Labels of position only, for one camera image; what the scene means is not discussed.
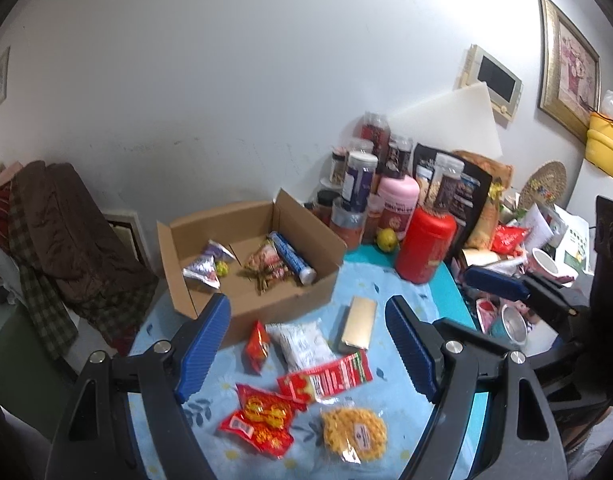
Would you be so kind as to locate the woven round mat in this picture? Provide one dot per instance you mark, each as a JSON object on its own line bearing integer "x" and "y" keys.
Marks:
{"x": 545, "y": 186}

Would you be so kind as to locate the orange brown snack bag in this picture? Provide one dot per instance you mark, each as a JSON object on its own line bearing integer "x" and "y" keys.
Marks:
{"x": 482, "y": 236}

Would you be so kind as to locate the tall red-filled jar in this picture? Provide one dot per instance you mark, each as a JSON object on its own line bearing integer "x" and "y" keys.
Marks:
{"x": 375, "y": 128}

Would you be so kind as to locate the gold rectangular box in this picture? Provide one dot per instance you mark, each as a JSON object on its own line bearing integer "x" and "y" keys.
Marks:
{"x": 358, "y": 327}

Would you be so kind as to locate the red gold snack bag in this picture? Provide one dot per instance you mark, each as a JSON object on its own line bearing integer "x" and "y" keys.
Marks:
{"x": 263, "y": 420}

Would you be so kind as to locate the pink canister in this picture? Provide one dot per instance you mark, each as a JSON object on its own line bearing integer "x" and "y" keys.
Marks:
{"x": 400, "y": 197}

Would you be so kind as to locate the grey lid orange tub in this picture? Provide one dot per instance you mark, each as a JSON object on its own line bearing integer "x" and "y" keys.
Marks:
{"x": 347, "y": 223}

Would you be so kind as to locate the white foam board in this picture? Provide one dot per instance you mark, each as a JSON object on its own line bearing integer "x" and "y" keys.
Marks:
{"x": 458, "y": 120}

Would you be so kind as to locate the blue label clear jar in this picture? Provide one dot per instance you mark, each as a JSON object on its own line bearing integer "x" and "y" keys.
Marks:
{"x": 358, "y": 181}

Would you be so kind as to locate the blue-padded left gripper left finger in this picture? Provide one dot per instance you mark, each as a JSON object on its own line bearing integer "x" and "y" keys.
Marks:
{"x": 95, "y": 438}

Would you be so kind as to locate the clear jar on canister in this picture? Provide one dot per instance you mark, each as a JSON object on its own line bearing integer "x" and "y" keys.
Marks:
{"x": 447, "y": 174}

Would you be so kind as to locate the white purple snack packet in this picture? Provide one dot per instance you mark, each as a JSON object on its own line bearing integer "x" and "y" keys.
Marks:
{"x": 202, "y": 269}

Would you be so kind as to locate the green lollipop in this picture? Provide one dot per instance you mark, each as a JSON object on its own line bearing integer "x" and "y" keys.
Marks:
{"x": 221, "y": 269}

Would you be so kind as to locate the dark label clear jar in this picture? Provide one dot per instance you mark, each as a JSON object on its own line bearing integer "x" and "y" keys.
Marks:
{"x": 398, "y": 156}

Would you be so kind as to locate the red packet on clutter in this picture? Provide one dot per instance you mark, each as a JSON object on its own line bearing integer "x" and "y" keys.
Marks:
{"x": 507, "y": 240}

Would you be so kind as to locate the brown jacket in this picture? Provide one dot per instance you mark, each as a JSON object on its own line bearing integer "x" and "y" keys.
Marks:
{"x": 129, "y": 278}

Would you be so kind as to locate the gold framed picture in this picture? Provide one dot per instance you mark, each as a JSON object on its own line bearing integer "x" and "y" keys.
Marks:
{"x": 571, "y": 72}

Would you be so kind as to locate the white snack bag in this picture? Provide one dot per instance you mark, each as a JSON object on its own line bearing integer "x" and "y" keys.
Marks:
{"x": 303, "y": 344}

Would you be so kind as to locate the green yellow fruit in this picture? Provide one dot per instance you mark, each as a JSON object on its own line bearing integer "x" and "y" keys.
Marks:
{"x": 387, "y": 240}

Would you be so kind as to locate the blue tube in box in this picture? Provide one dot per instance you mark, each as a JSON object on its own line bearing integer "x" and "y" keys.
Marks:
{"x": 294, "y": 261}

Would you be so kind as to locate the pink floral snack packet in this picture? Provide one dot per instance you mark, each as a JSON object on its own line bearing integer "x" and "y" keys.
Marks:
{"x": 266, "y": 267}

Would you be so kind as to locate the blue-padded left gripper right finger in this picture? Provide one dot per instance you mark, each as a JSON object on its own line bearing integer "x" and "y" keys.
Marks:
{"x": 450, "y": 364}

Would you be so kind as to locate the brown cardboard box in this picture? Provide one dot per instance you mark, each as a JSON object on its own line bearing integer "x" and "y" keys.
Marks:
{"x": 242, "y": 228}

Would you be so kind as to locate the green plaid cloth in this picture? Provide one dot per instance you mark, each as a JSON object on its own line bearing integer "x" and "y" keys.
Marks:
{"x": 36, "y": 289}

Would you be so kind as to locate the small red snack packet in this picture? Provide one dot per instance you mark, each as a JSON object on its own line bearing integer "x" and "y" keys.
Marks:
{"x": 258, "y": 347}

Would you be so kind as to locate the yellow plush item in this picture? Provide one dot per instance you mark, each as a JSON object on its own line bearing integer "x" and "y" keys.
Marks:
{"x": 599, "y": 147}

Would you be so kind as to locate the pink white cup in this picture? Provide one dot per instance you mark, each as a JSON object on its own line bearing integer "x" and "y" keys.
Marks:
{"x": 540, "y": 262}

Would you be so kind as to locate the red canister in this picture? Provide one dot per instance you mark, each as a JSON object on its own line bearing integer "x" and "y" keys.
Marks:
{"x": 425, "y": 245}

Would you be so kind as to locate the black stand-up pouch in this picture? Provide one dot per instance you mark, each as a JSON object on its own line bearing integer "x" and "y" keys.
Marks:
{"x": 470, "y": 195}

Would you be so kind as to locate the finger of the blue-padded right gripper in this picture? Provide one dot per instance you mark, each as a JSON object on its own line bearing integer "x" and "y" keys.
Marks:
{"x": 496, "y": 284}

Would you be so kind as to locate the small wall picture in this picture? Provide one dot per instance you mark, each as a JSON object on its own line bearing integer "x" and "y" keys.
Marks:
{"x": 4, "y": 63}

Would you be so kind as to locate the yellow round crackers pack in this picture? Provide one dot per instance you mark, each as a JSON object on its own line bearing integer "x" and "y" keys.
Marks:
{"x": 355, "y": 434}

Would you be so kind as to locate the red green snack packet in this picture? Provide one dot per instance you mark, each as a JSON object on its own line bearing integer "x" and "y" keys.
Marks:
{"x": 324, "y": 382}

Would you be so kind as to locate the blue floral tablecloth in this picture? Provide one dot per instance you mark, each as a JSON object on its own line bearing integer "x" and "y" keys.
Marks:
{"x": 368, "y": 274}

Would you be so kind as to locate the white wall intercom panel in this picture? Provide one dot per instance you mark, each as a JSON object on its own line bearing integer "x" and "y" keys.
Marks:
{"x": 504, "y": 87}

